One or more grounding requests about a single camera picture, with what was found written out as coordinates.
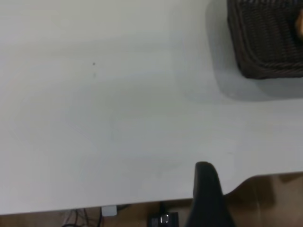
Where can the black device with silver part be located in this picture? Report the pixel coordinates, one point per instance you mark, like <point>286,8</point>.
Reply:
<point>163,220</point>

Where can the dark brown woven basket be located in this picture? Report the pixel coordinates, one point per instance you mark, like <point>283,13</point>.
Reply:
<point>265,40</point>

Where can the small white box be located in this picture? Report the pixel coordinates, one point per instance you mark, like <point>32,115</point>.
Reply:
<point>109,211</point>

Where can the long ridged bread roll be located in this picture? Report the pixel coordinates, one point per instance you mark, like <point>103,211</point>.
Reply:
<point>300,23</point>

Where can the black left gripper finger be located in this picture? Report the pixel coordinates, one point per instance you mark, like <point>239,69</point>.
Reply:
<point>208,201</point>

